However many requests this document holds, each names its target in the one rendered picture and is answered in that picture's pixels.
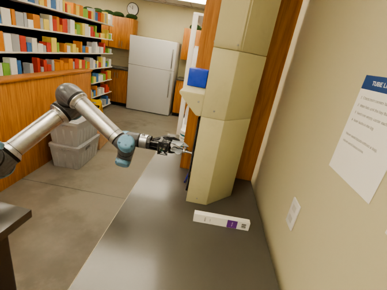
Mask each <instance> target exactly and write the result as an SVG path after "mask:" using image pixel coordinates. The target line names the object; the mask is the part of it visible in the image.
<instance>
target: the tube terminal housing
mask: <svg viewBox="0 0 387 290"><path fill-rule="evenodd" d="M266 58H267V57H264V56H259V55H254V54H248V53H244V52H239V51H233V50H229V49H222V48H216V47H213V52H212V57H211V63H210V69H209V73H208V79H207V85H206V92H205V95H204V102H203V108H202V114H201V118H200V124H199V130H198V137H197V141H196V147H195V153H194V157H193V163H192V169H191V176H190V179H189V185H188V192H187V198H186V201H189V202H192V203H198V204H204V205H207V204H210V203H213V202H215V201H218V200H220V199H223V198H225V197H228V196H231V193H232V189H233V185H234V180H235V178H236V174H237V169H238V165H239V162H240V158H241V154H242V149H243V147H244V143H245V138H246V135H247V131H248V127H249V123H250V120H251V115H252V112H253V107H254V104H255V100H256V96H257V92H258V89H259V85H260V81H261V76H262V73H263V70H264V65H265V61H266Z"/></svg>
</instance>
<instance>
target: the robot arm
mask: <svg viewBox="0 0 387 290"><path fill-rule="evenodd" d="M55 98H56V101H55V102H54V103H52V104H51V105H50V110H49V111H47V112H45V114H43V115H42V116H40V117H39V118H38V119H36V120H35V121H34V122H32V123H31V124H29V125H28V126H27V127H25V128H24V129H23V130H22V131H20V132H19V133H17V134H16V135H14V136H13V137H12V138H11V139H9V140H8V141H6V142H0V179H2V178H6V177H8V176H9V175H11V174H12V173H13V172H14V170H15V168H16V164H18V163H19V162H20V161H21V158H22V155H23V154H25V153H26V152H27V151H28V150H30V149H31V148H32V147H33V146H34V145H36V144H37V143H38V142H39V141H41V140H42V139H43V138H45V137H46V136H47V135H48V134H49V133H51V132H52V131H53V130H54V129H56V128H57V127H58V126H60V125H61V124H62V123H68V122H70V121H71V120H77V119H79V118H80V117H81V116H83V117H84V118H85V119H86V120H87V121H88V122H90V123H91V125H92V126H94V127H95V129H96V130H98V131H99V132H100V133H101V134H102V135H103V136H104V137H105V138H106V139H107V140H108V141H109V142H110V143H112V144H113V145H114V146H115V147H116V148H117V157H116V160H115V164H116V165H118V166H120V167H129V165H130V163H131V160H132V156H133V154H134V151H135V147H139V148H145V149H149V150H156V151H157V154H160V153H163V154H161V155H166V156H167V153H170V154H173V153H176V154H181V153H182V150H183V148H177V147H175V146H173V147H172V148H171V146H170V144H171V143H172V144H174V145H177V146H184V147H189V146H188V145H187V144H186V143H184V142H183V141H181V140H180V139H178V138H176V137H174V136H169V135H164V136H159V137H156V138H153V136H149V135H145V134H144V133H143V134H142V133H136V132H131V131H122V130H121V129H119V128H118V127H117V126H116V125H115V124H114V123H113V122H112V121H111V120H110V119H109V118H107V116H106V115H105V114H103V112H102V111H101V110H99V108H97V107H96V106H95V105H94V104H93V103H92V102H91V101H90V100H89V99H88V98H87V94H86V93H85V92H83V91H82V90H81V89H80V88H79V87H78V86H76V85H75V84H72V83H63V84H61V85H59V86H58V87H57V88H56V91H55ZM166 152H167V153H166Z"/></svg>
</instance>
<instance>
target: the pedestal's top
mask: <svg viewBox="0 0 387 290"><path fill-rule="evenodd" d="M31 217H32V211H31V209H27V208H23V207H18V206H15V205H11V204H7V203H3V202H0V242H1V241H2V240H3V239H5V238H6V237H7V236H8V235H10V234H11V233H12V232H13V231H15V230H16V229H18V228H19V227H20V226H21V225H22V224H24V223H25V222H26V221H27V220H29V219H30V218H31Z"/></svg>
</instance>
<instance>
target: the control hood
mask: <svg viewBox="0 0 387 290"><path fill-rule="evenodd" d="M179 92H180V94H181V96H182V97H183V99H184V100H185V101H186V103H187V104H188V106H189V107H190V108H191V110H192V111H193V112H194V114H195V115H196V116H201V114H202V108H203V102H204V95H205V92H206V88H201V87H195V86H189V85H187V84H186V85H185V86H184V87H183V88H182V89H181V90H180V91H179Z"/></svg>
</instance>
